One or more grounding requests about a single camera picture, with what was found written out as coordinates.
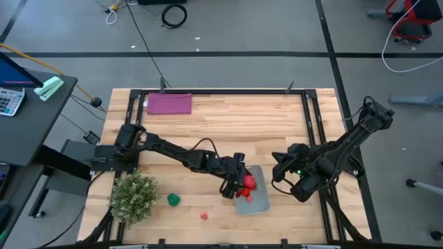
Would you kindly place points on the green toy bell pepper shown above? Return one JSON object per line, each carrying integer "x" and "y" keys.
{"x": 174, "y": 199}

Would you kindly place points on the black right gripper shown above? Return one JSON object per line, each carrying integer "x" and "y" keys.
{"x": 299, "y": 157}

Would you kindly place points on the black aluminium table frame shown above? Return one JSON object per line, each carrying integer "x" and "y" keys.
{"x": 225, "y": 91}

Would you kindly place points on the red and black chair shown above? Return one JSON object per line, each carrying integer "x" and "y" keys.
{"x": 413, "y": 29}

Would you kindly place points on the black desk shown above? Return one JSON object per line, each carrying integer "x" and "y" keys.
{"x": 27, "y": 131}

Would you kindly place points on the grey stand leg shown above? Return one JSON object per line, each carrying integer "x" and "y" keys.
{"x": 425, "y": 186}
{"x": 415, "y": 100}

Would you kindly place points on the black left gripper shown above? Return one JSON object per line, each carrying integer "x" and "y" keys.
{"x": 233, "y": 167}

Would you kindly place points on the mint green stapler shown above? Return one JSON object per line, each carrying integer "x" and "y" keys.
{"x": 48, "y": 89}

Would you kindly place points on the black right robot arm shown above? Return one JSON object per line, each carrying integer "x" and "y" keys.
{"x": 349, "y": 141}

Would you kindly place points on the magenta folded cloth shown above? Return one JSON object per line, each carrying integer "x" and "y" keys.
{"x": 169, "y": 103}

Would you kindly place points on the blue screen monitor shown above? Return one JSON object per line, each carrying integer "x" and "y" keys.
{"x": 14, "y": 74}

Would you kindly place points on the red toy strawberry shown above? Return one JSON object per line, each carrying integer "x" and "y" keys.
{"x": 250, "y": 181}

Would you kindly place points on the green artificial bush plant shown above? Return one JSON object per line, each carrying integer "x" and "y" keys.
{"x": 135, "y": 198}

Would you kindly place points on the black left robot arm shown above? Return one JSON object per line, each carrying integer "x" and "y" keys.
{"x": 166, "y": 147}

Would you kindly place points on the red wrinkled toy fruit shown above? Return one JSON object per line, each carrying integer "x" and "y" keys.
{"x": 204, "y": 216}

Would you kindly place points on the grey calculator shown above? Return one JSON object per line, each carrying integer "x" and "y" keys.
{"x": 10, "y": 101}

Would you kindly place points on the white plastic container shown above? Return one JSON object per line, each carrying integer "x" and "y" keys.
{"x": 256, "y": 204}

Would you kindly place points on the black power adapter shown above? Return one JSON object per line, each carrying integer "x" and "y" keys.
{"x": 91, "y": 137}

